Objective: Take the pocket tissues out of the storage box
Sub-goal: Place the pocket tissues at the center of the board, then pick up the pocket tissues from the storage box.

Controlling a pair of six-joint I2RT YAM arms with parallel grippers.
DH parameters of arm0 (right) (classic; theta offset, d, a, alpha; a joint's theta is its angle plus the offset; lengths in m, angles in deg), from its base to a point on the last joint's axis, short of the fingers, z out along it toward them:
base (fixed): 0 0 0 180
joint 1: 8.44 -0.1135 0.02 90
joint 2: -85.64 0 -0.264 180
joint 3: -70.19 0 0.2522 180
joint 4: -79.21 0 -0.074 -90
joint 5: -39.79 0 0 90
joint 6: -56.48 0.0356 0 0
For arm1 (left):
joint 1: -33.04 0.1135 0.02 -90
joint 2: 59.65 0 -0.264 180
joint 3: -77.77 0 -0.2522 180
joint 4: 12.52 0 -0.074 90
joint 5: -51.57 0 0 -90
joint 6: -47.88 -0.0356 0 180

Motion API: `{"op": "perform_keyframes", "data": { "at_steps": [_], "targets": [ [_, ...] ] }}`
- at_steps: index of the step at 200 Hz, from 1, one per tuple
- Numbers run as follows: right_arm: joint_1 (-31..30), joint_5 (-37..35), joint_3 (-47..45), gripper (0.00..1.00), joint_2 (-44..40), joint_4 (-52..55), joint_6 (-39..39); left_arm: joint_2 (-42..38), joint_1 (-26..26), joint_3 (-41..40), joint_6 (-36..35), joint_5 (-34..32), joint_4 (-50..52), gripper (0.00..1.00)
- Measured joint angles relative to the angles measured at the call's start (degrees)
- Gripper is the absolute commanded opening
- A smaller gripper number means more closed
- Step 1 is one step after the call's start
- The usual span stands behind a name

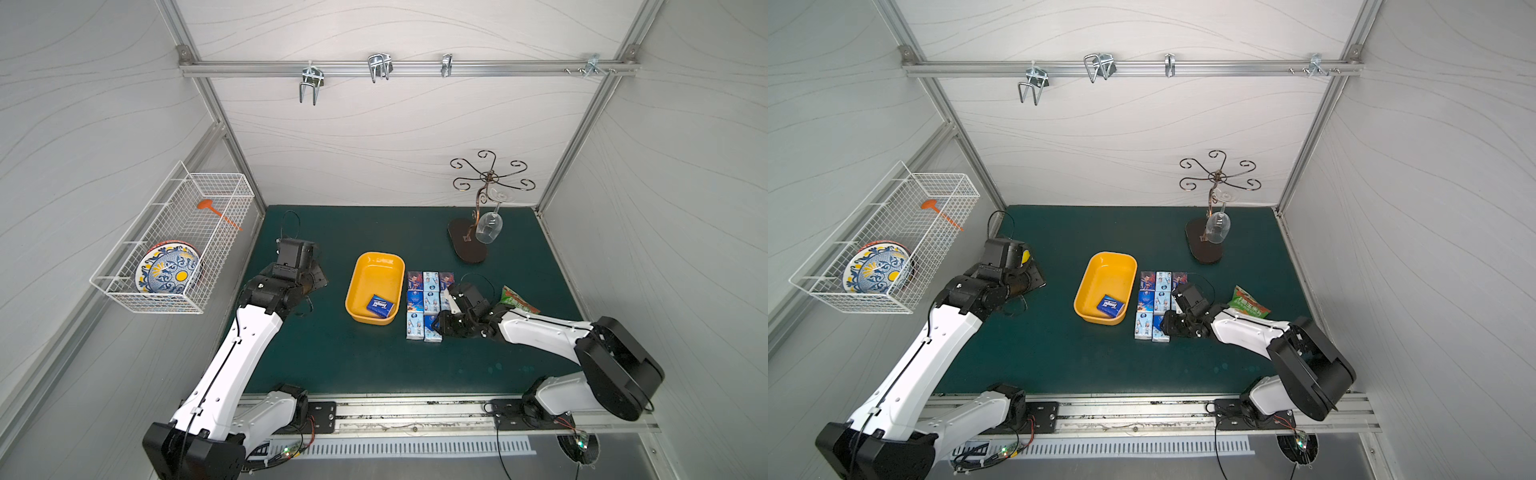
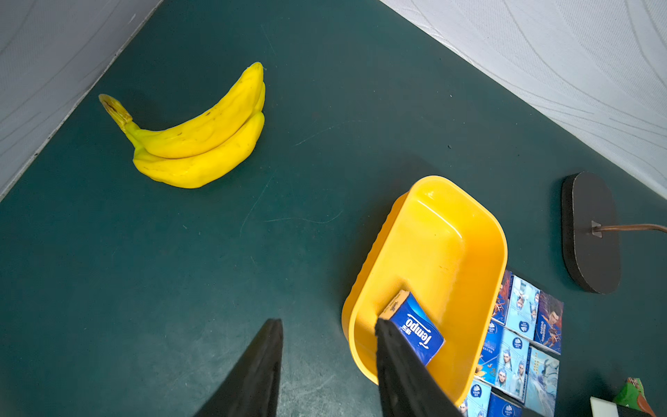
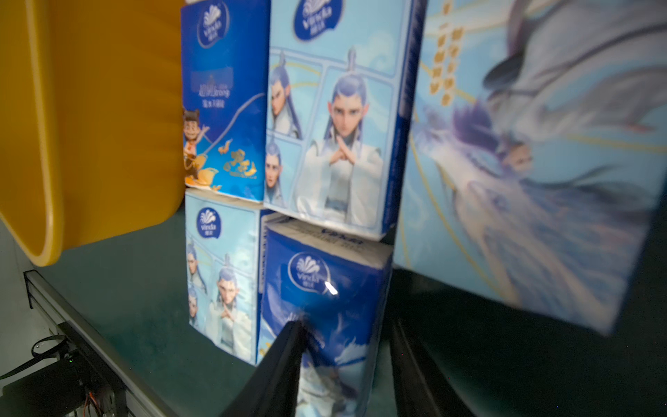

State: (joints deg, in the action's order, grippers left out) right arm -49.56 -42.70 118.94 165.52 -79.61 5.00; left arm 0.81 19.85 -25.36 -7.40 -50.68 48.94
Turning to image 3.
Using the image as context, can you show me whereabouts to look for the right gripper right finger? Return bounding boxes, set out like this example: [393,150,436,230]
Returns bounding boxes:
[390,319,472,416]

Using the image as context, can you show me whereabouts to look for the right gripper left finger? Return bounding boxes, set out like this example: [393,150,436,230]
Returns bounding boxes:
[222,321,307,416]

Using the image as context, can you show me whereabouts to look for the blue white tissue pack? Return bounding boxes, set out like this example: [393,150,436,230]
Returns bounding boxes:
[257,218,394,416]

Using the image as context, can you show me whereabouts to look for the light blue anime tissue pack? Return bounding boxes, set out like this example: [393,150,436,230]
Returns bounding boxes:
[184,188,285,365]

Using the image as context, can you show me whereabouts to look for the small blue tissue pack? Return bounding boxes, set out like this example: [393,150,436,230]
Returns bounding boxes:
[394,1,666,334]

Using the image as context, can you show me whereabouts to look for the barcode white tissue pack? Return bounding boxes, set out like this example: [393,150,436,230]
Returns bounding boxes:
[264,1,427,241]

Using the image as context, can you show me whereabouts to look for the yellow plastic storage box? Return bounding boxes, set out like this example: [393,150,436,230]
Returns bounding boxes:
[1,1,184,267]

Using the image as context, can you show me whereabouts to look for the blue orange tissue pack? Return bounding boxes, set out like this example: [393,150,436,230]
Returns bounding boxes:
[180,0,270,202]

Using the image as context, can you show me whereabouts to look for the green table mat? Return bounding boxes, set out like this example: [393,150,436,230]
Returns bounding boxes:
[39,210,666,416]

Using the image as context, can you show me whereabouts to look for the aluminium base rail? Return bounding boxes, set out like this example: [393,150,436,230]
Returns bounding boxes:
[1,269,175,416]

